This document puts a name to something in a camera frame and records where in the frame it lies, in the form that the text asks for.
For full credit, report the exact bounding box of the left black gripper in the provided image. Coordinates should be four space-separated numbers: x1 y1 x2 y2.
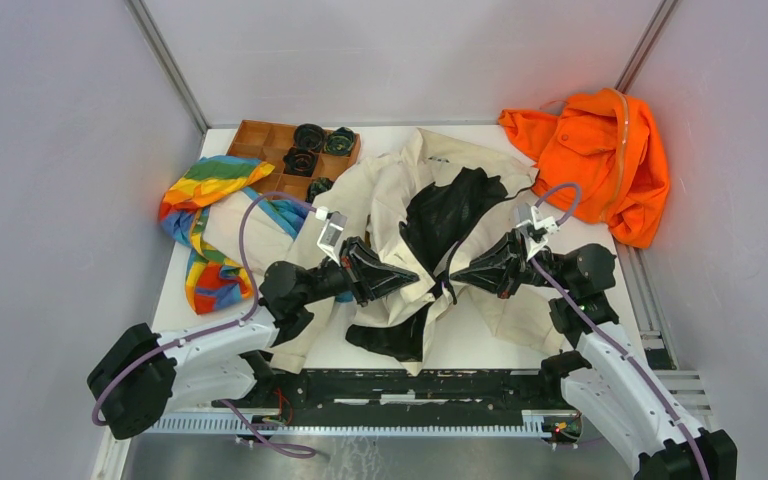
298 236 419 307

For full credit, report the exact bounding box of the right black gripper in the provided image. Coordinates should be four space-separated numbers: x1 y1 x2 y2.
450 227 574 299

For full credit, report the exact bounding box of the beige zip jacket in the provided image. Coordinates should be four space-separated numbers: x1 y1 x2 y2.
201 127 574 378

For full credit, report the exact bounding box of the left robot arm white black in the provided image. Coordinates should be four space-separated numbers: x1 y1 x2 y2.
87 237 419 440

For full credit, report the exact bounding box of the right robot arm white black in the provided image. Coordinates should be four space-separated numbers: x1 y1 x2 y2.
450 229 738 479

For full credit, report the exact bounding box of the orange jacket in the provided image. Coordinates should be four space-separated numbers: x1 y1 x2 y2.
498 88 670 249

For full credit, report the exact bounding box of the black rolled sock near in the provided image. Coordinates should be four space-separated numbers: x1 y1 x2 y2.
306 177 334 203

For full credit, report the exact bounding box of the black rolled sock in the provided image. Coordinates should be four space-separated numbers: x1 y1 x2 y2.
293 123 327 153
283 147 318 177
306 177 334 203
323 127 356 157

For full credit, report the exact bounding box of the black rolled sock middle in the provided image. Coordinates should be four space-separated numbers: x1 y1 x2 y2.
283 147 318 177

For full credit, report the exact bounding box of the black rolled sock far right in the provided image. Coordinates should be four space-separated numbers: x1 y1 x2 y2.
323 127 356 157

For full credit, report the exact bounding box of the brown wooden compartment tray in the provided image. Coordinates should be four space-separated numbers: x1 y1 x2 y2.
227 120 361 201

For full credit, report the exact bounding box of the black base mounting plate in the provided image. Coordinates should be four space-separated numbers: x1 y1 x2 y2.
211 368 587 429

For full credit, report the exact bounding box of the black rolled sock far left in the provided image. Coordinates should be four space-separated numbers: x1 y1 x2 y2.
293 123 327 153

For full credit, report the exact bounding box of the rainbow striped garment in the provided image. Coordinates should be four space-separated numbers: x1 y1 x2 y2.
158 155 309 315

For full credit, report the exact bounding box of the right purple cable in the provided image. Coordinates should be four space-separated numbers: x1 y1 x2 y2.
529 182 712 480

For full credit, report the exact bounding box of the purple cable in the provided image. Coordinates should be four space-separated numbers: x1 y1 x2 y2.
91 192 322 460
529 182 712 480

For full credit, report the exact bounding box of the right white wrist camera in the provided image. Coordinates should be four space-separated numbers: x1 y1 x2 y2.
514 204 559 260

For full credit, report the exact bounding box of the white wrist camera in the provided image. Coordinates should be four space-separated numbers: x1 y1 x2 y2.
315 207 348 263
514 204 559 260

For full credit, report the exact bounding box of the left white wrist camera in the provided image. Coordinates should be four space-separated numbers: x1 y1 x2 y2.
315 207 348 263

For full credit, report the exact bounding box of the aluminium frame rail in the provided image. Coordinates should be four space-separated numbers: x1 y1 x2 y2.
110 368 713 440

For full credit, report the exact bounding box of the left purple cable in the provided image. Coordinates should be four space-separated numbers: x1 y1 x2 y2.
91 192 322 460

